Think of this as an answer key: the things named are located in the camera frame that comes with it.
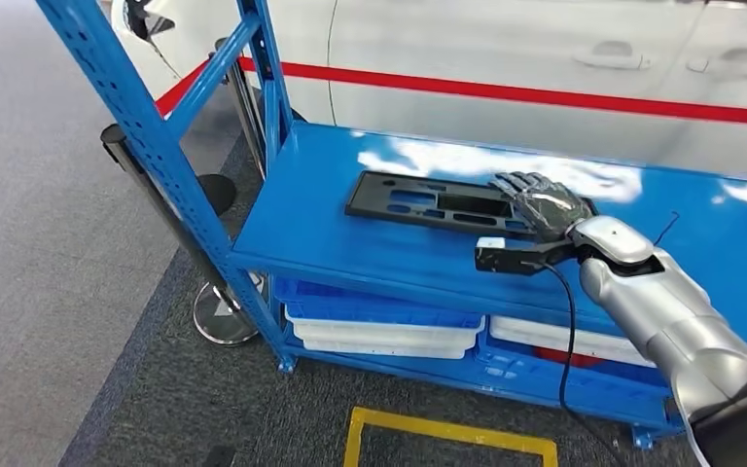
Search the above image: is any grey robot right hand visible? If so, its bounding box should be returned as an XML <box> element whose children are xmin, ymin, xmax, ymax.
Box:
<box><xmin>489</xmin><ymin>171</ymin><xmax>597</xmax><ymax>245</ymax></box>

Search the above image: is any thin black cable tie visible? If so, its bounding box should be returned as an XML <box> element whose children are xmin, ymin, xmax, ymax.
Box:
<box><xmin>653</xmin><ymin>211</ymin><xmax>682</xmax><ymax>247</ymax></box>

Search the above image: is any black plastic frame part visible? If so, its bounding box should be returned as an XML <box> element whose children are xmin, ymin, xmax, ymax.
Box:
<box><xmin>345</xmin><ymin>170</ymin><xmax>600</xmax><ymax>241</ymax></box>

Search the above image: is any blue metal shelf rack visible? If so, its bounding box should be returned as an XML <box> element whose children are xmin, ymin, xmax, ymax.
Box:
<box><xmin>35</xmin><ymin>0</ymin><xmax>747</xmax><ymax>452</ymax></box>

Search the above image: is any red barrier belt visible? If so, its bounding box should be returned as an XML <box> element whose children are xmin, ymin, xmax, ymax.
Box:
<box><xmin>154</xmin><ymin>57</ymin><xmax>212</xmax><ymax>118</ymax></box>
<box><xmin>237</xmin><ymin>56</ymin><xmax>747</xmax><ymax>128</ymax></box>

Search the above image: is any red item in bin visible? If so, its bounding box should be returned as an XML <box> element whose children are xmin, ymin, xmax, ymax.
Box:
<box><xmin>536</xmin><ymin>347</ymin><xmax>607</xmax><ymax>371</ymax></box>

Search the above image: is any blue plastic bin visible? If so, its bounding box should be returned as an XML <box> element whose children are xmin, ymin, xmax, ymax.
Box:
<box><xmin>475</xmin><ymin>341</ymin><xmax>679</xmax><ymax>411</ymax></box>
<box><xmin>273</xmin><ymin>276</ymin><xmax>485</xmax><ymax>331</ymax></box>

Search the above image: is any white car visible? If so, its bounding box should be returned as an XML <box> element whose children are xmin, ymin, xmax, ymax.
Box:
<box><xmin>110</xmin><ymin>0</ymin><xmax>747</xmax><ymax>185</ymax></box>

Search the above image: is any yellow floor tape square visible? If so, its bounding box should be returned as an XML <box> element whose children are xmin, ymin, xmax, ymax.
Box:
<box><xmin>342</xmin><ymin>406</ymin><xmax>559</xmax><ymax>467</ymax></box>

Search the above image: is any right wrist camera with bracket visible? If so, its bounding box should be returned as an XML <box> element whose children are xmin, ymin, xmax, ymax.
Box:
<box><xmin>474</xmin><ymin>236</ymin><xmax>575</xmax><ymax>277</ymax></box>

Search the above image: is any black camera cable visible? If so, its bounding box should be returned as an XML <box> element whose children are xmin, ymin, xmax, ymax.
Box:
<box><xmin>536</xmin><ymin>259</ymin><xmax>627</xmax><ymax>467</ymax></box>

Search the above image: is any chrome stanchion post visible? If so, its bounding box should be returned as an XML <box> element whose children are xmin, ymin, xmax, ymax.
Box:
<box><xmin>100</xmin><ymin>124</ymin><xmax>262</xmax><ymax>347</ymax></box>
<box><xmin>213</xmin><ymin>37</ymin><xmax>267</xmax><ymax>182</ymax></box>

